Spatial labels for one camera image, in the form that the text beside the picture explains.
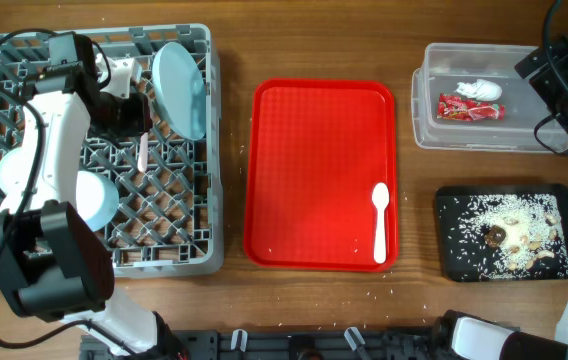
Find light blue plate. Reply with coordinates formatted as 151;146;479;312
151;42;206;141

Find red foil wrapper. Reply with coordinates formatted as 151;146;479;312
437;94;505;122

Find white plastic fork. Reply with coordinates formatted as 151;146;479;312
137;133;148;173

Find clear plastic bin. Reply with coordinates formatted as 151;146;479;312
411;43;568;153

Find mint green bowl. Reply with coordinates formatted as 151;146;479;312
0;147;32;201

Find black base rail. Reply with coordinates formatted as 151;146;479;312
78;327;445;360

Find red plastic tray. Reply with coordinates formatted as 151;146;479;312
243;78;400;272

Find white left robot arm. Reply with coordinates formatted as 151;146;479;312
0;30;189;359

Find white napkin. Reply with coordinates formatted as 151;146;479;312
455;79;502;102

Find light blue bowl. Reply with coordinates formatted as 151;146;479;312
76;171;119;232

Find grey dishwasher rack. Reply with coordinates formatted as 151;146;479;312
0;24;224;278

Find white plastic spoon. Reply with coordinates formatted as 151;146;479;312
371;182;390;264

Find black plastic tray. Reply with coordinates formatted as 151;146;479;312
434;183;568;283

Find food scraps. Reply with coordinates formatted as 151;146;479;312
438;193;568;280

